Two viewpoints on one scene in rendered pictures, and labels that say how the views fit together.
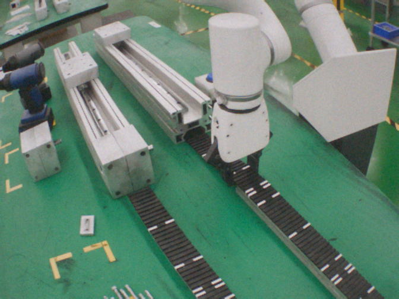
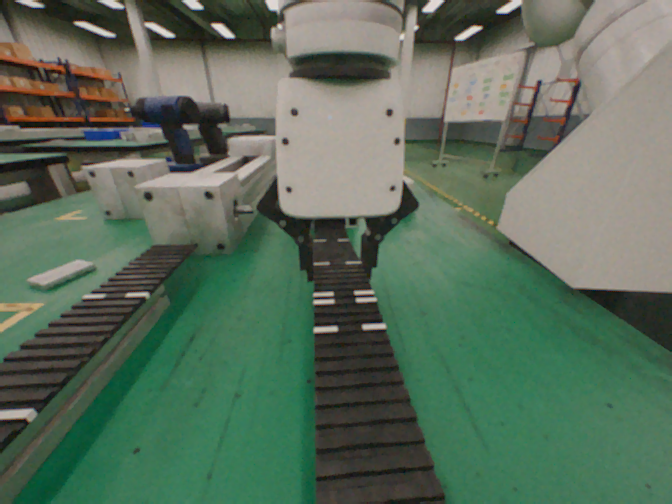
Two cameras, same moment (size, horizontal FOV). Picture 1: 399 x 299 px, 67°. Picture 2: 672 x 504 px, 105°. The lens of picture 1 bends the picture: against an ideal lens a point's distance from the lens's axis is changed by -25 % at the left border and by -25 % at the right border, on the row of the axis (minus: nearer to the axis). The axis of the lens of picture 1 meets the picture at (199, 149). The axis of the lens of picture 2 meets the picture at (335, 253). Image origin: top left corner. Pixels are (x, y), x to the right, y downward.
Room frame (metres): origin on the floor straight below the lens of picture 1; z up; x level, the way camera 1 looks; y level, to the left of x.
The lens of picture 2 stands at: (0.34, -0.16, 0.94)
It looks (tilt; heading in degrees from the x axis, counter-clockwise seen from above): 27 degrees down; 22
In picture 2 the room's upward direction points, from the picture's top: straight up
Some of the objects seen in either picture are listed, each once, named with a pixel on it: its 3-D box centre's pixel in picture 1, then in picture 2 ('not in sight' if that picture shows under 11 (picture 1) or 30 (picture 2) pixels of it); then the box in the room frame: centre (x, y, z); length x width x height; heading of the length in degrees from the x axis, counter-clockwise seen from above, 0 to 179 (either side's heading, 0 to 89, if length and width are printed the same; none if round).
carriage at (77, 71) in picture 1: (78, 73); (257, 150); (1.00, 0.35, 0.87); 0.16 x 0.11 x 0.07; 26
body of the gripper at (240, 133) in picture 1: (240, 122); (339, 143); (0.56, -0.07, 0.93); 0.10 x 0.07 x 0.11; 116
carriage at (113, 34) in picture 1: (111, 35); not in sight; (1.31, 0.29, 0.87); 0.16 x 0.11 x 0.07; 26
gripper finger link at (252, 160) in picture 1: (257, 155); (379, 244); (0.57, -0.11, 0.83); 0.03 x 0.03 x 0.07; 26
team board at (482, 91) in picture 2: not in sight; (472, 120); (6.71, -0.51, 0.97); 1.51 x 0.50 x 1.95; 44
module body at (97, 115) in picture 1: (80, 86); (259, 167); (1.00, 0.35, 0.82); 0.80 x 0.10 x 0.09; 26
